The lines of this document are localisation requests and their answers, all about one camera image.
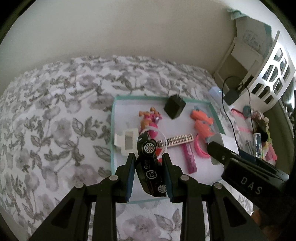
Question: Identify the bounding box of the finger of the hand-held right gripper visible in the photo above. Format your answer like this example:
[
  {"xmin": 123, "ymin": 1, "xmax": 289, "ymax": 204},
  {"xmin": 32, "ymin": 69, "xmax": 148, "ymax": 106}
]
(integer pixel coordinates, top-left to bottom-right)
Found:
[
  {"xmin": 207, "ymin": 141, "xmax": 243, "ymax": 167},
  {"xmin": 238, "ymin": 149, "xmax": 290, "ymax": 179}
]

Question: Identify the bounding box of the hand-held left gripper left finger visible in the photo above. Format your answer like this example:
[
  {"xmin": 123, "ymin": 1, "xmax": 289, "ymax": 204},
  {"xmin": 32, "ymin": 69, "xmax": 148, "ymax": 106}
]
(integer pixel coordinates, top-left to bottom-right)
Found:
[{"xmin": 30, "ymin": 153, "xmax": 137, "ymax": 241}]

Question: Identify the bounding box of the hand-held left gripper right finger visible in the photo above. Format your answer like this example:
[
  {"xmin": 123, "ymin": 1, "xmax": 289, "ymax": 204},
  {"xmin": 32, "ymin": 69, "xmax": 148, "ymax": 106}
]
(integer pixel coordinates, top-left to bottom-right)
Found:
[{"xmin": 162, "ymin": 153, "xmax": 269, "ymax": 241}]

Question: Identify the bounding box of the white charger plug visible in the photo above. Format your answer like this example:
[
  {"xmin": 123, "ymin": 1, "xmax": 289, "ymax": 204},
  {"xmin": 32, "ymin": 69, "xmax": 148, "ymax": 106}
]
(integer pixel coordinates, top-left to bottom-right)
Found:
[{"xmin": 208, "ymin": 133, "xmax": 240, "ymax": 165}]

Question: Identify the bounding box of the black toy car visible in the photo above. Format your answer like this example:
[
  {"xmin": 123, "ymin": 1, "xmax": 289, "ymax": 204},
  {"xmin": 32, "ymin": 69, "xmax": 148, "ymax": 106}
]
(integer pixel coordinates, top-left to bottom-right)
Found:
[{"xmin": 135, "ymin": 130, "xmax": 168, "ymax": 198}]

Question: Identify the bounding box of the pink watch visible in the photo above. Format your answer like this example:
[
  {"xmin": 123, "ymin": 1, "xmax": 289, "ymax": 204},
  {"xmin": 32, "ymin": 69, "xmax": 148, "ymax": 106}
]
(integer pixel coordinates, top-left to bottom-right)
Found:
[{"xmin": 194, "ymin": 134, "xmax": 212, "ymax": 159}]

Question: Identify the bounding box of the purple packet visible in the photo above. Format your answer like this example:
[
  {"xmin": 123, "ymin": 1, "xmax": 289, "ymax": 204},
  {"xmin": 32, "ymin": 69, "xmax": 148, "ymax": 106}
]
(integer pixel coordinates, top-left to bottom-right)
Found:
[{"xmin": 183, "ymin": 144, "xmax": 198, "ymax": 174}]

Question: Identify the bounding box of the large orange blue puzzle toy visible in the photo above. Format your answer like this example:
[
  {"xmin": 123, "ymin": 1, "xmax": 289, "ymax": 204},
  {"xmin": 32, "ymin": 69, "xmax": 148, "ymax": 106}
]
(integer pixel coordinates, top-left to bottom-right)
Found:
[{"xmin": 194, "ymin": 120, "xmax": 218, "ymax": 143}]

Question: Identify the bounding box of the small white box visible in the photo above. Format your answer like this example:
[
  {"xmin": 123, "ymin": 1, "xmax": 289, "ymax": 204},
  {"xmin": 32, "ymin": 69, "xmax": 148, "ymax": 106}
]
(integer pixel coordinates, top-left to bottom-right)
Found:
[{"xmin": 114, "ymin": 130, "xmax": 139, "ymax": 155}]

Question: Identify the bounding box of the metal harmonica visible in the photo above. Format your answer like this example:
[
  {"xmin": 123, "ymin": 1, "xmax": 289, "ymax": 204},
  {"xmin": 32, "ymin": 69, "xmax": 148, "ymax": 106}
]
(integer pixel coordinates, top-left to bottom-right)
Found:
[{"xmin": 158, "ymin": 133, "xmax": 194, "ymax": 147}]

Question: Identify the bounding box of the small orange blue puzzle toy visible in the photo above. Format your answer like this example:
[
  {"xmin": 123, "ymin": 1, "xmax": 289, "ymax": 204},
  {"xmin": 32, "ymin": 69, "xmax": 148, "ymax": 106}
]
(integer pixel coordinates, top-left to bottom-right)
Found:
[{"xmin": 191, "ymin": 105, "xmax": 213, "ymax": 124}]

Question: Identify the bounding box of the pink dog toy figure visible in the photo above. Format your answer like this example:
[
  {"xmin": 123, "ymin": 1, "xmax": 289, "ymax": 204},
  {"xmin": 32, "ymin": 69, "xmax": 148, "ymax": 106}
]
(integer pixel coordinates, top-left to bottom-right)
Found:
[{"xmin": 138, "ymin": 107, "xmax": 162, "ymax": 139}]

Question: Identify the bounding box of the teal-rimmed white tray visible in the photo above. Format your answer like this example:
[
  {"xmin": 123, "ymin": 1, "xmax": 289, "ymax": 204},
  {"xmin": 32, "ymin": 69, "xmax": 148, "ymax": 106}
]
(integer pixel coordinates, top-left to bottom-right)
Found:
[{"xmin": 110, "ymin": 95, "xmax": 227, "ymax": 204}]

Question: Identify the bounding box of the black charger plug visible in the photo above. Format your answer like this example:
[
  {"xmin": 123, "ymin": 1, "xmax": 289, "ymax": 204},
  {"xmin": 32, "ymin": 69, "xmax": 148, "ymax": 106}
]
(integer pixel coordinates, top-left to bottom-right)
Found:
[{"xmin": 164, "ymin": 94, "xmax": 186, "ymax": 120}]

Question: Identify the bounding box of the pile of colourful toys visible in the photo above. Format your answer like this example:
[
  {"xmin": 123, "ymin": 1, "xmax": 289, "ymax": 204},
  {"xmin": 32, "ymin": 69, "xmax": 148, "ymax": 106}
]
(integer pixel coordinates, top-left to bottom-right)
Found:
[{"xmin": 243, "ymin": 104, "xmax": 278, "ymax": 167}]

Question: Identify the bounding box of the black power adapter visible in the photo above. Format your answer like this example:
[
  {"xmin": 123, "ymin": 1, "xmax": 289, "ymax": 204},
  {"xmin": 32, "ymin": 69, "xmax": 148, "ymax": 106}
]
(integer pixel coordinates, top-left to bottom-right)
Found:
[{"xmin": 225, "ymin": 89, "xmax": 241, "ymax": 105}]

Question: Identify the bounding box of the white power strip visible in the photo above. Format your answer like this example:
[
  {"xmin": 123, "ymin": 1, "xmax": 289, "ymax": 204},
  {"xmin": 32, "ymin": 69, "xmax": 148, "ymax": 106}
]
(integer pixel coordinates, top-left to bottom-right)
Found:
[{"xmin": 208, "ymin": 87, "xmax": 232, "ymax": 107}]

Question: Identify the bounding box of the white lattice headboard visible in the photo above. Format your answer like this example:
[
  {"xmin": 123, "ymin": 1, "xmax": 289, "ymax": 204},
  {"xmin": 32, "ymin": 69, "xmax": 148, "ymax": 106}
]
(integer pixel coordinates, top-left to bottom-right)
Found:
[{"xmin": 240, "ymin": 30, "xmax": 296, "ymax": 112}]

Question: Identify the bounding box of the grey floral blanket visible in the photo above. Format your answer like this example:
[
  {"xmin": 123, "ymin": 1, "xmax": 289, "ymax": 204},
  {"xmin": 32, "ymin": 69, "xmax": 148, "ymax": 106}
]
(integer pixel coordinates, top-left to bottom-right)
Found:
[{"xmin": 0, "ymin": 55, "xmax": 255, "ymax": 241}]

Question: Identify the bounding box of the white shelf unit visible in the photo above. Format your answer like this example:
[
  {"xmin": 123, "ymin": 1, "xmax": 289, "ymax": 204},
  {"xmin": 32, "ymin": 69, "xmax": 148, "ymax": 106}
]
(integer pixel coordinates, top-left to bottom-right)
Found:
[{"xmin": 213, "ymin": 17, "xmax": 273, "ymax": 93}]

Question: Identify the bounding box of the teal cloth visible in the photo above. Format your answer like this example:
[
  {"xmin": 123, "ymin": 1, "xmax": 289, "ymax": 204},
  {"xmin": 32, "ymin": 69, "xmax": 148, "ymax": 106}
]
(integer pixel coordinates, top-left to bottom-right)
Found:
[{"xmin": 227, "ymin": 7, "xmax": 248, "ymax": 19}]

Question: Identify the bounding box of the black cable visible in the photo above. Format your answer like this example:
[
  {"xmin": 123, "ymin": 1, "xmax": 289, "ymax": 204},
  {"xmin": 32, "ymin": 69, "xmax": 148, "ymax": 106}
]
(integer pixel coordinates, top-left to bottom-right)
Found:
[{"xmin": 222, "ymin": 76, "xmax": 255, "ymax": 149}]

